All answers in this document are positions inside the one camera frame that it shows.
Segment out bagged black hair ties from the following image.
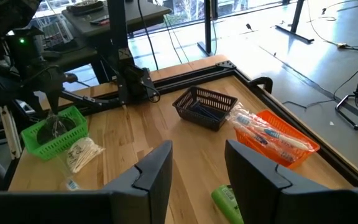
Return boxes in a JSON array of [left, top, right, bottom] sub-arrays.
[[44, 112, 77, 138], [37, 123, 74, 146]]

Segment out bagged toothbrush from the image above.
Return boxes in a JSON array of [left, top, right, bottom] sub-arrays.
[[228, 105, 315, 153], [57, 175, 83, 192], [231, 123, 298, 164]]

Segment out blue disposable razor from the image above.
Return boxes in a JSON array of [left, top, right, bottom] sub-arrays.
[[190, 101, 222, 121]]

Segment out computer keyboard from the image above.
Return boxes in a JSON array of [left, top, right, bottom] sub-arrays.
[[40, 20, 74, 49]]

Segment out black clamp handle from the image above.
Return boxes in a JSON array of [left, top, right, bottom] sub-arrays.
[[249, 76, 274, 94]]

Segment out red black phone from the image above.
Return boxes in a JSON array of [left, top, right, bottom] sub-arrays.
[[88, 16, 111, 26]]

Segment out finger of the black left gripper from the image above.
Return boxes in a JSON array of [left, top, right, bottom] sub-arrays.
[[53, 90, 62, 114], [47, 92, 55, 114]]

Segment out black desk foot bar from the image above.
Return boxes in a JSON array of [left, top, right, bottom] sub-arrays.
[[274, 0, 316, 44]]

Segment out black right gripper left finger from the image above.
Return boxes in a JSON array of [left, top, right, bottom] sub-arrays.
[[0, 140, 173, 224]]

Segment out black fan power cable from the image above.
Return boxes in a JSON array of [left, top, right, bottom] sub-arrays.
[[281, 65, 358, 110]]

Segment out black plastic basket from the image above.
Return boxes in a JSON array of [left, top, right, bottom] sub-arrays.
[[172, 86, 239, 132]]

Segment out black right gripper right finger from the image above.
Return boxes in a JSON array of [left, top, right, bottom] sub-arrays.
[[224, 139, 358, 224]]

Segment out small green bottle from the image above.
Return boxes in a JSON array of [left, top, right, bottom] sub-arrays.
[[210, 184, 245, 224]]

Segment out grey desk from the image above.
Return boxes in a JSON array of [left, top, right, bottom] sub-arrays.
[[42, 0, 173, 72]]

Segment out bagged cotton swabs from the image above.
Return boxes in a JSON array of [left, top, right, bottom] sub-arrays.
[[65, 136, 105, 174]]

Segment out orange plastic basket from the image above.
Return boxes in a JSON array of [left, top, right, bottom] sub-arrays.
[[234, 109, 321, 170]]

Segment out black aluminium table frame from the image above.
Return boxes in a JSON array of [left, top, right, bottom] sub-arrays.
[[39, 0, 358, 188]]

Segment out silver frame bracket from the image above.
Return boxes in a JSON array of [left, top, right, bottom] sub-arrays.
[[0, 105, 23, 159]]

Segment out green plastic basket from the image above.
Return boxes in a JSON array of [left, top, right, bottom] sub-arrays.
[[21, 105, 90, 162]]

